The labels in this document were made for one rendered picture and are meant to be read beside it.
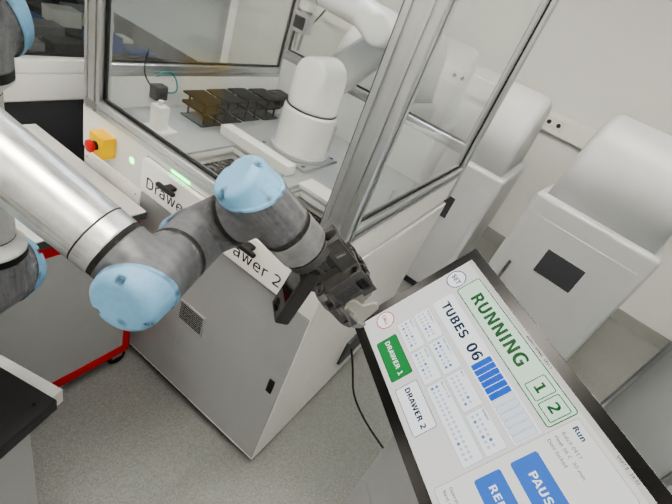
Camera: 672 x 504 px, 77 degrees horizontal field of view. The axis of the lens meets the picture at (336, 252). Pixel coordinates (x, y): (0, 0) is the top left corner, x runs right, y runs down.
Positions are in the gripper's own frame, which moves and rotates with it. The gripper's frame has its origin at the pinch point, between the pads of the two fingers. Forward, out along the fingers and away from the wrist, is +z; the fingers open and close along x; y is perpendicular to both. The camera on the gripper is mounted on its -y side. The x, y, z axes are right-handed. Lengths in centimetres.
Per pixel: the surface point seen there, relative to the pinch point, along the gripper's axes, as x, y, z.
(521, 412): -19.7, 15.7, 15.0
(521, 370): -13.9, 19.3, 15.0
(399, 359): -0.9, 1.3, 14.9
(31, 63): 131, -63, -52
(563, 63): 244, 185, 155
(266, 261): 40.5, -19.8, 8.4
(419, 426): -14.3, -0.2, 14.9
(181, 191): 66, -33, -10
